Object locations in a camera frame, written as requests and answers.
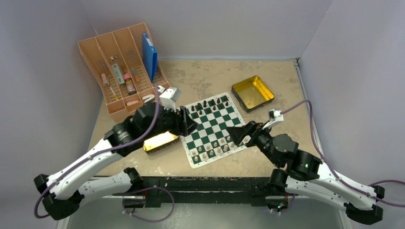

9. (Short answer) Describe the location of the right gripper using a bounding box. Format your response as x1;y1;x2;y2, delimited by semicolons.
225;120;281;167

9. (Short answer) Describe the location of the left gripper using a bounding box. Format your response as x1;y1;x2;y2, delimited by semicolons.
143;102;199;140

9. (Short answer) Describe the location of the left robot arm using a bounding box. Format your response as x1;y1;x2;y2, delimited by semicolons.
34;102;199;220

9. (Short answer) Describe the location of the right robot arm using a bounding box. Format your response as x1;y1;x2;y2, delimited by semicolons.
226;121;384;225

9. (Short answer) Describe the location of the green white chess board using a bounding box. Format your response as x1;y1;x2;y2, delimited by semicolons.
180;93;250;169

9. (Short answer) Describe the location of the gold tin with pieces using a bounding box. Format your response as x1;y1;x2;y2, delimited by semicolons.
143;132;180;155

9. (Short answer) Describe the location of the empty gold tin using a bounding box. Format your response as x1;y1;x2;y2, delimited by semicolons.
231;75;275;114

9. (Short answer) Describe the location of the white stapler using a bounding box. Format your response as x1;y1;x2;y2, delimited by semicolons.
142;94;155;104

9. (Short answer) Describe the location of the pink cap bottle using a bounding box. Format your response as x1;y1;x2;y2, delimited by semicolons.
123;73;137;95

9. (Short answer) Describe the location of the blue folder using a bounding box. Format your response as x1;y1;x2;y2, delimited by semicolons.
142;33;158;82

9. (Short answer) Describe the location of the grey green box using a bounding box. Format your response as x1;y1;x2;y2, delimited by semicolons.
111;63;125;85

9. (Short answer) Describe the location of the pink eraser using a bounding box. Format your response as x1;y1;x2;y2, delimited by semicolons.
100;73;109;86

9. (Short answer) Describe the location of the pink desk organizer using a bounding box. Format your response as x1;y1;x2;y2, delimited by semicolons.
78;22;170;123

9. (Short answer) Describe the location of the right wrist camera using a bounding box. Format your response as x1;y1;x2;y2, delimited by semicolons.
263;108;284;130

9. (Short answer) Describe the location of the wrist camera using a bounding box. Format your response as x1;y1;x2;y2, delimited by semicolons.
157;86;181;112
263;108;284;130

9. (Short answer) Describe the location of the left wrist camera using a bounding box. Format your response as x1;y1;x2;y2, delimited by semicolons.
157;86;181;112

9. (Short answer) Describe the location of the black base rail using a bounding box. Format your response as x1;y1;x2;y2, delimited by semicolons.
88;176;298;209

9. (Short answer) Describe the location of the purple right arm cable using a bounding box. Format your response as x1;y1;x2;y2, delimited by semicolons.
280;100;405;216

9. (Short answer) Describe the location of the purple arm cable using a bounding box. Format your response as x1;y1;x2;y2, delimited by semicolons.
280;100;405;216
34;89;175;222

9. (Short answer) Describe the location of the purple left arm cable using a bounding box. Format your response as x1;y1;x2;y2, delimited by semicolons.
34;89;175;222

